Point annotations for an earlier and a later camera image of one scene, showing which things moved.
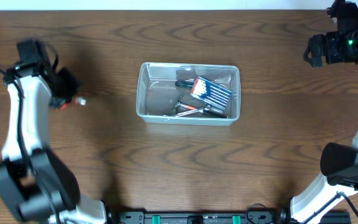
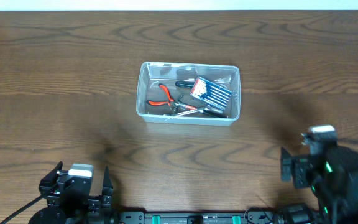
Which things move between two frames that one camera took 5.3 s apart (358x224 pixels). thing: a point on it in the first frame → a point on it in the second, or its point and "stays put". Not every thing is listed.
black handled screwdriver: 187,84 stays put
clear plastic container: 192,94 stays put
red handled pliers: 76,101 → 152,102
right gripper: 332,39 → 302,167
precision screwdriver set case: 211,93 stays put
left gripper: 73,83 → 93,205
